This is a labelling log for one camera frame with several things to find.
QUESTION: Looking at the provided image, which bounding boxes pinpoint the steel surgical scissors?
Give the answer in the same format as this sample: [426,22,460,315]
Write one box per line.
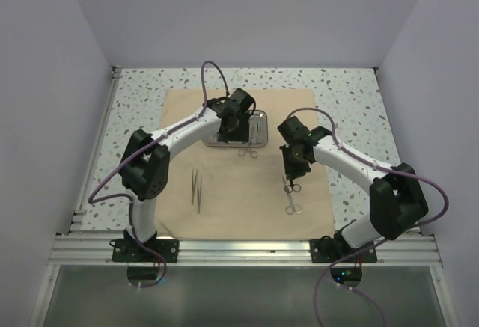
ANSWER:
[282,177,302,215]

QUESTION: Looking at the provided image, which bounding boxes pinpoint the steel forceps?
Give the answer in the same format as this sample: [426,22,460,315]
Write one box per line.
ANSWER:
[191,169,198,205]

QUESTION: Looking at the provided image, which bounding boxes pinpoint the beige cloth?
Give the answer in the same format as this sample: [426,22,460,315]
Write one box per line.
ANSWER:
[155,89,335,240]

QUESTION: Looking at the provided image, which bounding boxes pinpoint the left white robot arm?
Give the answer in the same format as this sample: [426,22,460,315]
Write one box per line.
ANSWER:
[119,88,256,262]

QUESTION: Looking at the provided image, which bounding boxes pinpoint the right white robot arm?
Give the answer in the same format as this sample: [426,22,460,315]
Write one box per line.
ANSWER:
[278,117,429,262]

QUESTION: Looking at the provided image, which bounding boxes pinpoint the steel instrument tray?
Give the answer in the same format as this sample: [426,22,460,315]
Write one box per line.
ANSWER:
[202,110,269,149]

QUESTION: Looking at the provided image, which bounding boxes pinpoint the steel scalpel handle in tray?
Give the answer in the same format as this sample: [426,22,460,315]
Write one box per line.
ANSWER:
[250,115,262,144]

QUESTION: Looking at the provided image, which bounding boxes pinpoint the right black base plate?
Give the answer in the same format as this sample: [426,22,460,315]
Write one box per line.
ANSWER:
[309,236,378,263]

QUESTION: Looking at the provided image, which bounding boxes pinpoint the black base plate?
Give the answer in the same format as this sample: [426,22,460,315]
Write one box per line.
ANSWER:
[109,237,180,263]
[309,236,378,263]

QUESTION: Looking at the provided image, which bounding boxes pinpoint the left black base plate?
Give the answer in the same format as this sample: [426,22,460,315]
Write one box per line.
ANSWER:
[109,237,180,263]

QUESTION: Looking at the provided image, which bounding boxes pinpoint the aluminium rail frame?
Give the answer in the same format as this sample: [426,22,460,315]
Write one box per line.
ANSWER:
[29,67,459,326]

